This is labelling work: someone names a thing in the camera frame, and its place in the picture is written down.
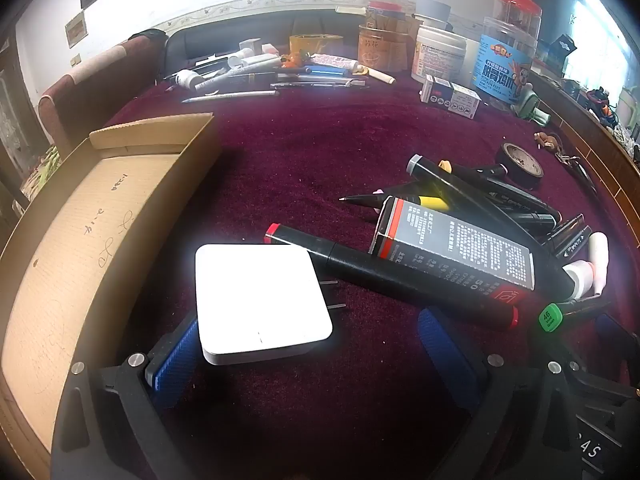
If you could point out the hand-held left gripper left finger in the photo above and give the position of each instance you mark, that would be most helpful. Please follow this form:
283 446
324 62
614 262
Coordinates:
172 360

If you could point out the small wall plaque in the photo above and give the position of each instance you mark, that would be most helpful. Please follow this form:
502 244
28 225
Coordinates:
76 30

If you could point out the wall switch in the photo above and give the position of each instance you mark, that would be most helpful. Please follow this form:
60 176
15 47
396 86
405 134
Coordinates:
75 60

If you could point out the brown cylindrical container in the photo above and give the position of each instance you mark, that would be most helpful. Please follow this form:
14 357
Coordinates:
382 50

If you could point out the small white bottle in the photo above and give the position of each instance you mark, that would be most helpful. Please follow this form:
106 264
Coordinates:
598 260

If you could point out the black tape roll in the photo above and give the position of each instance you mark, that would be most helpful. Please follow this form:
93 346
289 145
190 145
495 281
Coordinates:
505 157

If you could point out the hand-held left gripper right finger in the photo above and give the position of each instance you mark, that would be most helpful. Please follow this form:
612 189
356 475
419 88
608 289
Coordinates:
445 355

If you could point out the small white carton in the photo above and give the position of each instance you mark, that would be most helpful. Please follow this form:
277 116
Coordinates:
450 96

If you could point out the white marker pen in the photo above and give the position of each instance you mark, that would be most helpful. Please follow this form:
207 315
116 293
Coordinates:
225 79

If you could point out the silver pen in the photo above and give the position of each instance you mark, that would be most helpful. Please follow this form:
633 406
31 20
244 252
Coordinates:
230 96

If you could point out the maroon armchair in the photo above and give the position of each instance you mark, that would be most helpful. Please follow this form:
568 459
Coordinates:
90 90

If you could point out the black sofa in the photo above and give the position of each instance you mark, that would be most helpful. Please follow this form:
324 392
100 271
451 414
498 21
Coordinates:
225 35

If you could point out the green desk tool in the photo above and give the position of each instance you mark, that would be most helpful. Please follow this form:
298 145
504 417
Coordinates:
535 109

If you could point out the wooden sideboard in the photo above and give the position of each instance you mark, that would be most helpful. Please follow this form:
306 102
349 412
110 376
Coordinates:
600 160

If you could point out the yellow packing tape roll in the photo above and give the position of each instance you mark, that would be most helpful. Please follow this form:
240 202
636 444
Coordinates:
315 42

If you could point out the orange toy figure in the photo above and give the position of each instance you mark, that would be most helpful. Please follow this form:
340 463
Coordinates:
294 59

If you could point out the black marker with red caps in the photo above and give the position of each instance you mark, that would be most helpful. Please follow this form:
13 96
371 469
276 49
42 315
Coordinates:
340 260

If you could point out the small red-ended carton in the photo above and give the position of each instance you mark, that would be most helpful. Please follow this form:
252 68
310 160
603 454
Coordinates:
450 245

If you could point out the brown figurine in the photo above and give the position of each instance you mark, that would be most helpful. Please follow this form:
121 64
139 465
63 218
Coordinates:
546 141

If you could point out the cardboard box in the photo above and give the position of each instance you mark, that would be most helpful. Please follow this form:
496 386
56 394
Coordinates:
75 260

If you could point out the yellow pen with black grip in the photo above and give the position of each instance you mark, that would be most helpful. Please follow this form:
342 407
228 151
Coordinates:
362 201

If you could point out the small white box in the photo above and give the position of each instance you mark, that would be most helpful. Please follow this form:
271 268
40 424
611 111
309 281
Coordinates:
250 49

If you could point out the white plastic jar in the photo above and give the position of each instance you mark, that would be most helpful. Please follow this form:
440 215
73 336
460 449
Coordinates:
437 55

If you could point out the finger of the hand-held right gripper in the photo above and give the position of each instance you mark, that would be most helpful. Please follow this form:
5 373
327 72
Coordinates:
612 332

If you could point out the clear jar with blue label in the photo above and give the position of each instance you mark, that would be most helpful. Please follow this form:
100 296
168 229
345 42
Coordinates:
500 70

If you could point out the white power adapter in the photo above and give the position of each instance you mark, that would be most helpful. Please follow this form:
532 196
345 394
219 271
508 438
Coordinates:
260 300

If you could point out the white tube with blue print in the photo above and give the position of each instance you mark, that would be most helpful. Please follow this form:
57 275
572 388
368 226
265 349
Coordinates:
340 62

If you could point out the white glue bottle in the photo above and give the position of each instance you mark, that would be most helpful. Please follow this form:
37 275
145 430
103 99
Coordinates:
579 277

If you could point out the wall mirror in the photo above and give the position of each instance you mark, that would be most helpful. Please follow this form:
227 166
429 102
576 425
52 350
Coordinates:
600 20

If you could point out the small clear jar red lid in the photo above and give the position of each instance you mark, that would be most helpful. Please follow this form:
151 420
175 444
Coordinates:
386 12

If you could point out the black marker with green caps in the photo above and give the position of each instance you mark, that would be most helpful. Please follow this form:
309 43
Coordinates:
552 316

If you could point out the dark metal tool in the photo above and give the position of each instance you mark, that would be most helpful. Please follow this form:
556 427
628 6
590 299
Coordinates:
575 170

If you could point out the black marker with gold caps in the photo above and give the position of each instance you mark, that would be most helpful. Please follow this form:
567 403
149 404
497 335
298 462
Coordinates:
475 172

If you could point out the maroon tablecloth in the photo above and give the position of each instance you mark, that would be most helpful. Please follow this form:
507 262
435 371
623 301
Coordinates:
300 160

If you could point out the floral blanket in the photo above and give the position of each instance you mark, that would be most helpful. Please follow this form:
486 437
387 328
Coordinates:
42 172

